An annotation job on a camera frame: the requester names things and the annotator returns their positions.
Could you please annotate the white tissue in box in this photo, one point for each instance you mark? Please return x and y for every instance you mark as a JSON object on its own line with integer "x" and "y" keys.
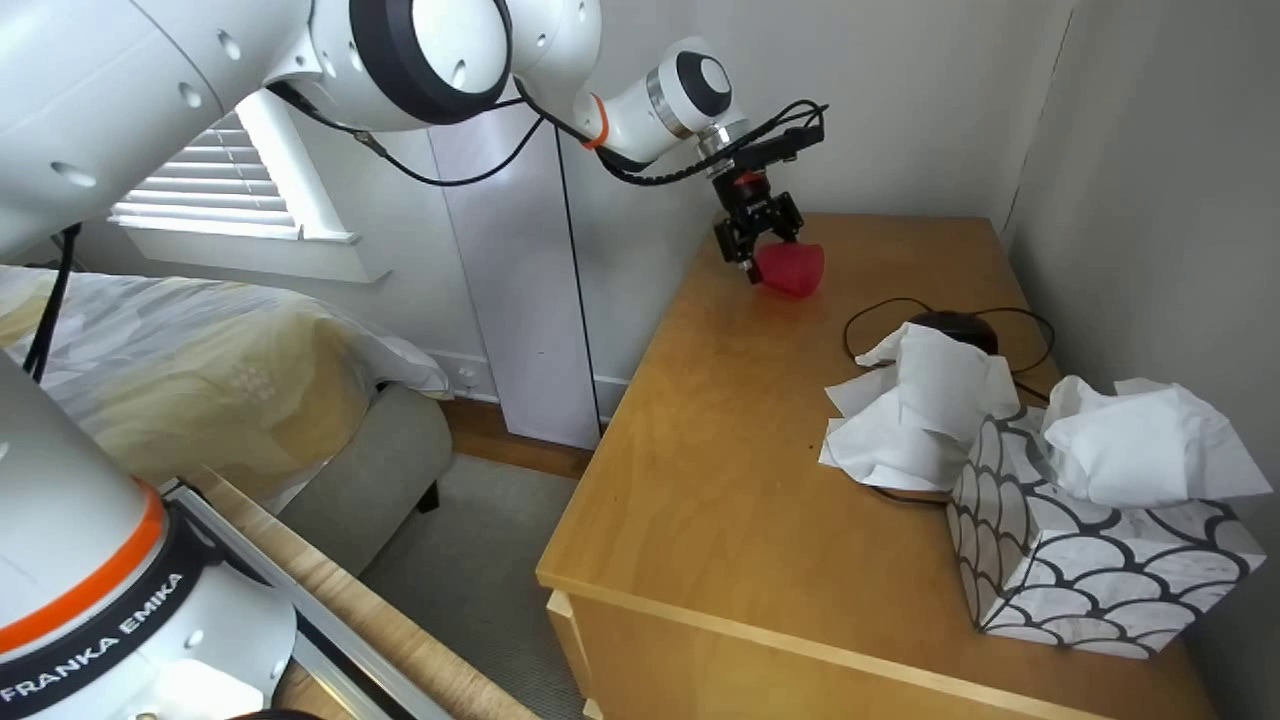
{"x": 1146, "y": 447}

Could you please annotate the white window blinds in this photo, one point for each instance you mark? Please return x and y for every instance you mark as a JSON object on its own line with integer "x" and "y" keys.
{"x": 220, "y": 185}

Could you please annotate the red plastic cup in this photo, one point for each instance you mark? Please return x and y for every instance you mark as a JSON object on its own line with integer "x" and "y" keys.
{"x": 789, "y": 268}

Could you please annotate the wooden rail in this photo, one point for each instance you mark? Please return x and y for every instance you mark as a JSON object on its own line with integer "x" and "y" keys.
{"x": 360, "y": 606}

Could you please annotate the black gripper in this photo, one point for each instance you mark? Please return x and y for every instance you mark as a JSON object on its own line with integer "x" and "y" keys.
{"x": 753, "y": 202}

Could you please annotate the white leaning panel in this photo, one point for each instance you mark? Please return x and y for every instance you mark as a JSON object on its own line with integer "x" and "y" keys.
{"x": 520, "y": 294}

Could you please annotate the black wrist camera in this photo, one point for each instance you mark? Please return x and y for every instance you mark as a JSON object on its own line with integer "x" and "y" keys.
{"x": 783, "y": 136}

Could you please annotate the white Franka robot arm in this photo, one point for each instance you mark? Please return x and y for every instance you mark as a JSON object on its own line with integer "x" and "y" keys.
{"x": 123, "y": 83}

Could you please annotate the scallop patterned tissue box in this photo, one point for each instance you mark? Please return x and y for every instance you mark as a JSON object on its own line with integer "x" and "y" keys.
{"x": 1093, "y": 572}

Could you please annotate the bed with white sheet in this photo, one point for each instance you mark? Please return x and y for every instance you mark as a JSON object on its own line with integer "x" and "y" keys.
{"x": 173, "y": 373}

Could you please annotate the crumpled white tissue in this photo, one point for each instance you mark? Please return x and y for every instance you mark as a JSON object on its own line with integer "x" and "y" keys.
{"x": 924, "y": 402}

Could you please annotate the grey upholstered stool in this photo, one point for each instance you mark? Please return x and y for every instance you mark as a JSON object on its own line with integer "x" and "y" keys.
{"x": 382, "y": 474}

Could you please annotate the wooden dresser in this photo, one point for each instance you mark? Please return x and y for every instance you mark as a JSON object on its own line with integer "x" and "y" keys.
{"x": 745, "y": 480}

